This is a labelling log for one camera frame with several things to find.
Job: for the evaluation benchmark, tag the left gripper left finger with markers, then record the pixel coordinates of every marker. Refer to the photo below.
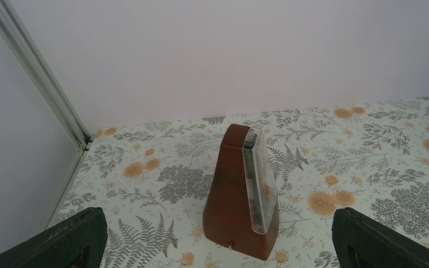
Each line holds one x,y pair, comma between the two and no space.
78,241

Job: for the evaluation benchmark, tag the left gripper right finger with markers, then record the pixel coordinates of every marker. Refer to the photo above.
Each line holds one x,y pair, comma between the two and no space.
360,241

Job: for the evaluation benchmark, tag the clear plastic metronome cover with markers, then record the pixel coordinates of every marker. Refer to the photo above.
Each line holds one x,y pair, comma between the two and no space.
260,181

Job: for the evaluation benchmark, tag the brown wooden metronome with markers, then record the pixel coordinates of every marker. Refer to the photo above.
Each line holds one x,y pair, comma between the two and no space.
226,216

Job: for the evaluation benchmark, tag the floral patterned table mat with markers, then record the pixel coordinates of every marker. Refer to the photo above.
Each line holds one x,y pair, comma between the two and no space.
152,182

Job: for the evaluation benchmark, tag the aluminium rail frame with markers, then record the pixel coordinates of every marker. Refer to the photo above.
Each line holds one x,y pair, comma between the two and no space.
29,57

